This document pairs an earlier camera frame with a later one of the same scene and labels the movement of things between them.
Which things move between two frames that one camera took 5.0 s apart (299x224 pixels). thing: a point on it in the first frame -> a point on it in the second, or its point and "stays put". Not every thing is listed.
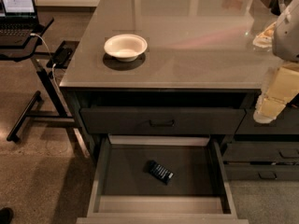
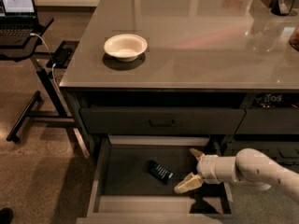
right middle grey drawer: [264, 152] stays put
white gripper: [287, 35] -> [206, 167]
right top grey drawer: [286, 123] stays put
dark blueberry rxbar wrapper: [158, 172] stays put
